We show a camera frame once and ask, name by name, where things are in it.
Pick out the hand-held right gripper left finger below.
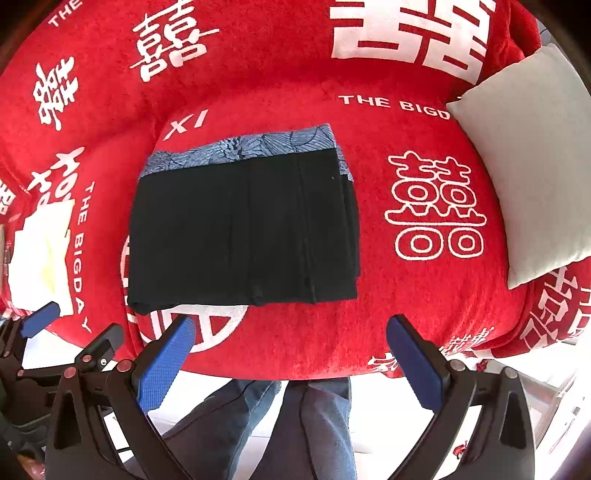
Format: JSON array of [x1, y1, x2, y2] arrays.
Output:
[[45, 316, 195, 480]]

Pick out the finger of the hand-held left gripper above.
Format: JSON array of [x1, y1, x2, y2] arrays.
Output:
[[16, 323, 124, 377], [0, 301, 62, 370]]

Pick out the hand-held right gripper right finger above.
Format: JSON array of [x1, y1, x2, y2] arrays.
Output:
[[387, 315, 536, 480]]

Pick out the black pants with grey waistband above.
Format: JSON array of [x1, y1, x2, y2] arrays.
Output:
[[127, 122, 360, 317]]

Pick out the pale yellow cloth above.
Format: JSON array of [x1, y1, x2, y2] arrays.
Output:
[[9, 200, 77, 317]]

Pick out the person's left leg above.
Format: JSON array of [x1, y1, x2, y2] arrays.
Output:
[[159, 378, 283, 480]]

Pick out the person's leg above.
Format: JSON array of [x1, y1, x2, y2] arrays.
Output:
[[252, 377, 358, 480], [159, 378, 283, 480]]

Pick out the person's right leg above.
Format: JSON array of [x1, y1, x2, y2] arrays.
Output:
[[252, 377, 358, 480]]

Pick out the grey pillow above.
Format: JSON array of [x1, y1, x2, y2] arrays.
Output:
[[445, 45, 591, 291]]

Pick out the red printed blanket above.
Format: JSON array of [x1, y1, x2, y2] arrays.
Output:
[[0, 0, 591, 380]]

